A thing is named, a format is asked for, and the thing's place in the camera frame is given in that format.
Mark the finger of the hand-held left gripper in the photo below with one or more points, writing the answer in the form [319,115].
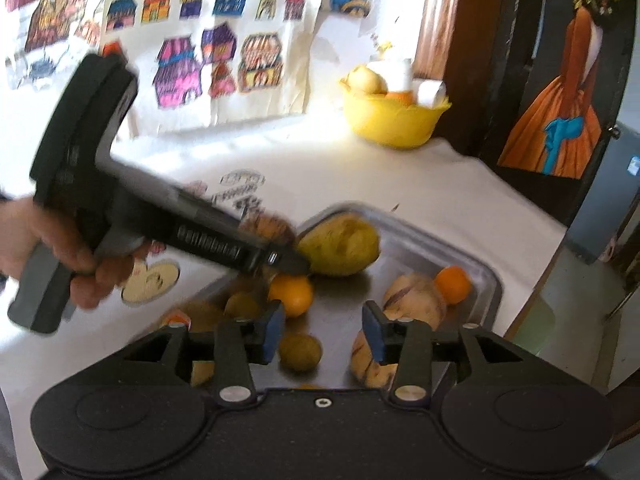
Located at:
[290,264]

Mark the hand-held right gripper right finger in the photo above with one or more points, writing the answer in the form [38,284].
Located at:
[372,332]

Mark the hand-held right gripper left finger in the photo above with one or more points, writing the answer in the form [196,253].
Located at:
[274,332]

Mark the small orange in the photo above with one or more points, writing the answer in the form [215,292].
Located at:
[292,296]
[452,285]

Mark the small brown round fruit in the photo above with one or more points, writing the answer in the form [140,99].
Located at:
[242,306]
[300,352]

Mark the metal baking tray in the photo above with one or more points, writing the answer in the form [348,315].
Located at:
[340,320]

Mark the tan striped pepino melon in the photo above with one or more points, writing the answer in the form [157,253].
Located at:
[415,302]
[375,372]

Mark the dark striped pepino melon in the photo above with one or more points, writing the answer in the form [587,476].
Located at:
[267,227]

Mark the large yellow-green mango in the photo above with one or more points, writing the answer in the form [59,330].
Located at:
[342,245]

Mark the brown kiwi with sticker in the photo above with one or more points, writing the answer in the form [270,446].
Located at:
[202,316]

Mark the person's left hand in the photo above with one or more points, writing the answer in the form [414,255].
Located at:
[50,232]

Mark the drawing of child with fan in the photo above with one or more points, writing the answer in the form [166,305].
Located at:
[45,15]

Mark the coloured houses drawing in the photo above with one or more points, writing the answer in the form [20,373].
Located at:
[215,50]

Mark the white printed tablecloth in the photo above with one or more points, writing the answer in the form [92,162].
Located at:
[425,185]

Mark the yellow plastic bowl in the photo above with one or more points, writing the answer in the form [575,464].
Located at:
[392,122]

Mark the pale yellow pear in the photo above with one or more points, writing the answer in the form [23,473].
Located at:
[367,81]

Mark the white paper cup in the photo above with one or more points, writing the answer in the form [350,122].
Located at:
[431,94]

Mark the yellow flower twig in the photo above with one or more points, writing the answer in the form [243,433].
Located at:
[385,47]

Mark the grey appliance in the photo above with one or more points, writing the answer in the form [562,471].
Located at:
[610,200]

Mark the painting of figure in orange dress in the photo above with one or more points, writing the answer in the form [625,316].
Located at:
[570,110]

